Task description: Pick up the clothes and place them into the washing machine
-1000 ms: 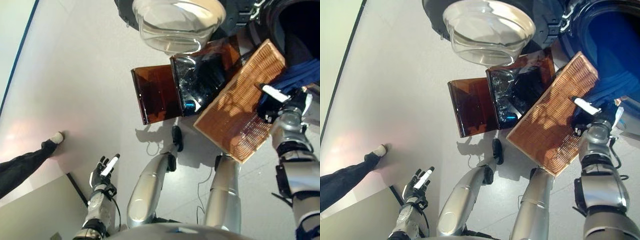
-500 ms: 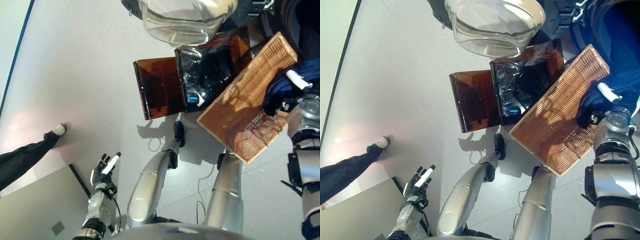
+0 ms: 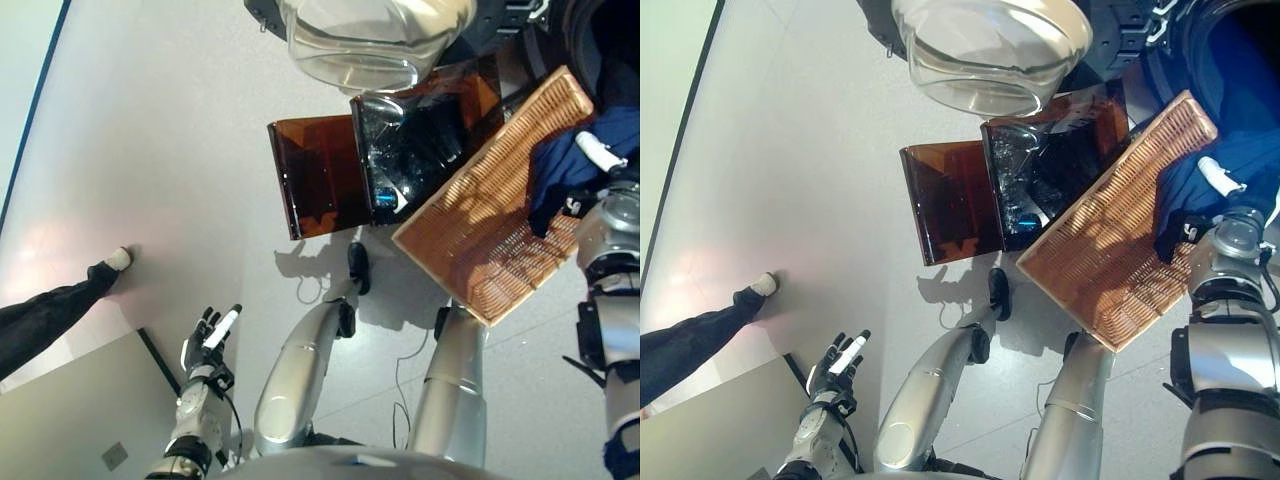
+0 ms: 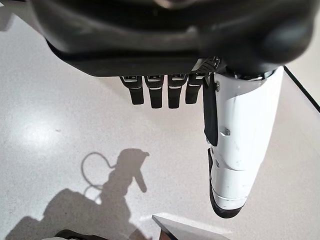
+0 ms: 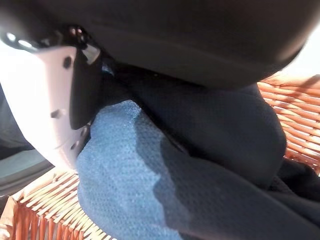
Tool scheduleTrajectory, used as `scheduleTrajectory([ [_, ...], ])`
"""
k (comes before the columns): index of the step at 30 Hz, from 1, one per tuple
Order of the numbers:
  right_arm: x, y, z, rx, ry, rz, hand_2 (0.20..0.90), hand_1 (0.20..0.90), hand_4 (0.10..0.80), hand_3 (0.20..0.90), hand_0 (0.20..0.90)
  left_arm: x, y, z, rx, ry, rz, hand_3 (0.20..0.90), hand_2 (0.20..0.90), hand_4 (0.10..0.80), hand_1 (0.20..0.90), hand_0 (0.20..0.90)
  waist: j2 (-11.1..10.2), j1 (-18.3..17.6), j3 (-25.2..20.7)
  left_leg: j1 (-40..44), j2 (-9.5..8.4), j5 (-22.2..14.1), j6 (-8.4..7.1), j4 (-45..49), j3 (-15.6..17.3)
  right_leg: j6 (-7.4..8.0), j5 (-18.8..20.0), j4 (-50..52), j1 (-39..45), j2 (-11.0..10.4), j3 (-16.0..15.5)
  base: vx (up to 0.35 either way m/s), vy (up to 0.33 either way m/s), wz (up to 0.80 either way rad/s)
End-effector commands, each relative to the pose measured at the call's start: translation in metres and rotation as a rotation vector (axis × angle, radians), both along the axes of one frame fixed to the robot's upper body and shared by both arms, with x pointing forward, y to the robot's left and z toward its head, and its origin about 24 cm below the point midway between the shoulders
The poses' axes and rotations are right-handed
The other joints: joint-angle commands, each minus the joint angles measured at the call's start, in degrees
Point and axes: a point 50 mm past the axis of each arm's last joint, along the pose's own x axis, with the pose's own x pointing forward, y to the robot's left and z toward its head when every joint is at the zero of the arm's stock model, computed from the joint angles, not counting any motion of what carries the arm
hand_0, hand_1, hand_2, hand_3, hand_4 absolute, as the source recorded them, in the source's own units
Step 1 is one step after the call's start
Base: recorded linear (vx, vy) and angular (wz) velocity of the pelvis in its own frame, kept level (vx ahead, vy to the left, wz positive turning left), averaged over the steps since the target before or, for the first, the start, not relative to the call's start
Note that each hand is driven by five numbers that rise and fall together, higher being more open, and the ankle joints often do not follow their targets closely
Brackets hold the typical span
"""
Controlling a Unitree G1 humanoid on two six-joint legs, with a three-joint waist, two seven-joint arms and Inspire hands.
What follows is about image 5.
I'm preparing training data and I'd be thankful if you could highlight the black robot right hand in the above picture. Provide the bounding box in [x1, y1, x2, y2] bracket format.
[0, 0, 320, 171]

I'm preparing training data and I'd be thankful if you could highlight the rectangular wicker laundry basket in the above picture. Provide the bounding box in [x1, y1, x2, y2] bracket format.
[7, 74, 320, 240]

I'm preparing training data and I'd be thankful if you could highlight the blue garment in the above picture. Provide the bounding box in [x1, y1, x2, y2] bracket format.
[76, 82, 320, 240]

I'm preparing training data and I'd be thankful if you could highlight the black garment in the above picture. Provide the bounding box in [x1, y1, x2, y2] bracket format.
[273, 158, 320, 203]

